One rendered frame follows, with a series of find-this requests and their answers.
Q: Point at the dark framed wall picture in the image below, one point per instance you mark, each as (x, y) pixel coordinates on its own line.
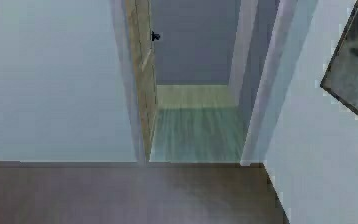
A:
(350, 70)

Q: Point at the brown wooden room door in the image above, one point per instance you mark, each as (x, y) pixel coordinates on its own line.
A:
(143, 80)

